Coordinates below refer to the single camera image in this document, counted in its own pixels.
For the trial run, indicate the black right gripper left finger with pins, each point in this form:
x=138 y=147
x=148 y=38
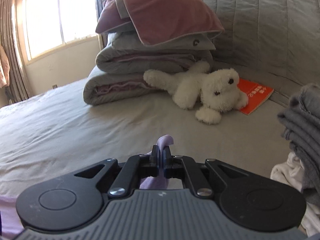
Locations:
x=118 y=180

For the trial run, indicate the white plush dog toy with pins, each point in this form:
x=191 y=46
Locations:
x=217 y=91

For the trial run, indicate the grey folded duvet upper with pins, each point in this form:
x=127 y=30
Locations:
x=125 y=54

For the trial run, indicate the grey quilted headboard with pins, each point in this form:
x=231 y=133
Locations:
x=271 y=42

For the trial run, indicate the left grey curtain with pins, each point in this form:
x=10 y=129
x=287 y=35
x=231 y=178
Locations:
x=19 y=88

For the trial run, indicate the grey folded clothes stack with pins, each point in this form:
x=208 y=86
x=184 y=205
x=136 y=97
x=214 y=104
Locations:
x=301 y=122

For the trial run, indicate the white and cream clothes pile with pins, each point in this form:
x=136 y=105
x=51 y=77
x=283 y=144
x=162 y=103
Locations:
x=291 y=173

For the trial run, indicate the lilac purple garment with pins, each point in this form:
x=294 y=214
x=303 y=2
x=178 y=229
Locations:
x=65 y=202

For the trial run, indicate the pink hanging garment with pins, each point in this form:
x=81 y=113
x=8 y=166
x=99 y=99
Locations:
x=5 y=69

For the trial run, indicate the grey bed sheet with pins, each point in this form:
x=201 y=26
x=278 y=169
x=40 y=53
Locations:
x=56 y=132

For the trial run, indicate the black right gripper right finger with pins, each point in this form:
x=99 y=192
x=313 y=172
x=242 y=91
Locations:
x=204 y=180

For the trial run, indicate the grey folded duvet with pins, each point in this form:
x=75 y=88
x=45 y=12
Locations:
x=125 y=54
x=102 y=87

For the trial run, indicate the bright window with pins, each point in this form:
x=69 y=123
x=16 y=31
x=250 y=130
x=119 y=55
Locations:
x=49 y=24

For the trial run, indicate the grey folded duvet lower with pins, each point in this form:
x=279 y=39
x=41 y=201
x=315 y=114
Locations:
x=102 y=87

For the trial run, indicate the mauve velvet pillow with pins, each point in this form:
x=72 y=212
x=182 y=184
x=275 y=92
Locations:
x=159 y=21

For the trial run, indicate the orange booklet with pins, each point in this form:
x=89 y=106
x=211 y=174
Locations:
x=257 y=95

